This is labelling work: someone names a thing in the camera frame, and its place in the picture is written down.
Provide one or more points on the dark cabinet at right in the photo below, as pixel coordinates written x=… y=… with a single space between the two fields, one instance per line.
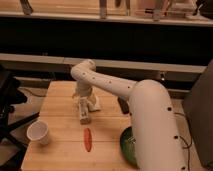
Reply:
x=198 y=107

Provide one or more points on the black office chair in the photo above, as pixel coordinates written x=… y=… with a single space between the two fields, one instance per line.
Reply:
x=10 y=95

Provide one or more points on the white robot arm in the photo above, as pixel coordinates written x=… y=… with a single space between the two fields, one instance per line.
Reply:
x=157 y=139

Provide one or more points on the green ceramic bowl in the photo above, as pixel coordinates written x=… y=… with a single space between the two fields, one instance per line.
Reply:
x=127 y=146

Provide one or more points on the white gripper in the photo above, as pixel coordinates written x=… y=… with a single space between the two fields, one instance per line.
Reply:
x=86 y=90

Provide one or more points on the black rectangular block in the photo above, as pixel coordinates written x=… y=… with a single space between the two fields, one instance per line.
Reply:
x=123 y=106

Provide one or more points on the white paper cup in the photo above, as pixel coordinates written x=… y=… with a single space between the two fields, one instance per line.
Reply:
x=38 y=132

